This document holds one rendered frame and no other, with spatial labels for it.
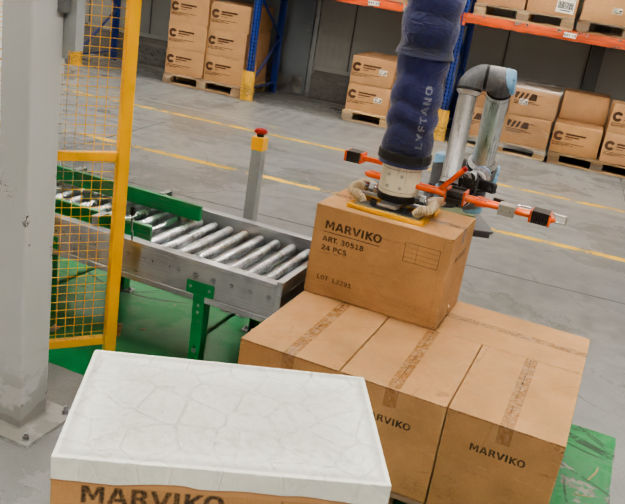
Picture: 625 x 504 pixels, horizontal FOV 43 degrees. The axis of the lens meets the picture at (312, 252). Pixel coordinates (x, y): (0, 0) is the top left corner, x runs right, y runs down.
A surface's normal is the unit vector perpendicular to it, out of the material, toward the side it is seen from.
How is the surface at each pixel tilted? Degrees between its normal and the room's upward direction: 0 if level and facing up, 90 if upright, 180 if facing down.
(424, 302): 90
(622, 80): 90
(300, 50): 90
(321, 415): 0
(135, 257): 90
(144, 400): 0
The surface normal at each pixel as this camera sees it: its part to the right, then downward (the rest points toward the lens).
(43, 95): 0.91, 0.26
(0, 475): 0.15, -0.93
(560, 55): -0.31, 0.28
